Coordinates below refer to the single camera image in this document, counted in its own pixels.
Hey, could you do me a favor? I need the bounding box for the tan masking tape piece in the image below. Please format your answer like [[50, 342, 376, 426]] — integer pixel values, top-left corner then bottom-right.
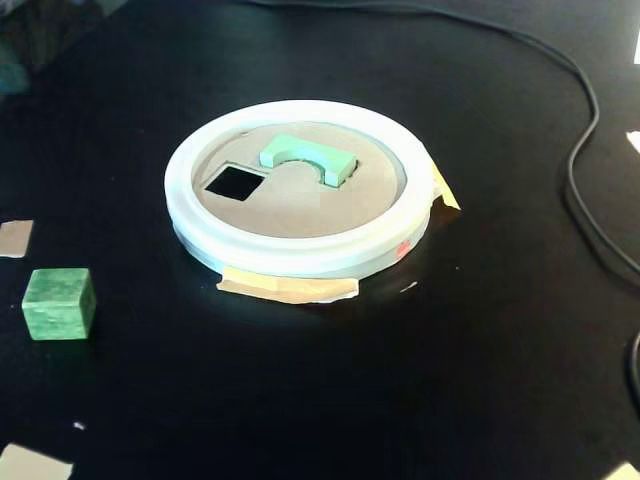
[[0, 219, 35, 259]]

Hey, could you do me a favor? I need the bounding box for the yellow masking tape piece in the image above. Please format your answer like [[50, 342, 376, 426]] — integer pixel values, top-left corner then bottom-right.
[[430, 164, 462, 211]]

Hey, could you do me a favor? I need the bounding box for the white round sorting tray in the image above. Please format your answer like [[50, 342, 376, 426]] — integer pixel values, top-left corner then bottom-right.
[[163, 99, 435, 280]]

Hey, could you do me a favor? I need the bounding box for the thick black cable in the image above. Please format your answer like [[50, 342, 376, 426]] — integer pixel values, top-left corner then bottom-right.
[[239, 0, 640, 281], [621, 330, 640, 419]]

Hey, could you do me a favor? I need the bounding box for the yellow block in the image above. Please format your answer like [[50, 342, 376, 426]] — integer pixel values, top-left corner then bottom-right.
[[0, 442, 75, 480]]

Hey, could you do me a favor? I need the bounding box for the long tan masking tape strip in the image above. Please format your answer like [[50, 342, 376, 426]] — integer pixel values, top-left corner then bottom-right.
[[215, 267, 361, 305]]

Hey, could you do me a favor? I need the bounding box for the green wooden cube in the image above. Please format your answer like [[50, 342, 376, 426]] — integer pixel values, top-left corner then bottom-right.
[[21, 268, 97, 342]]

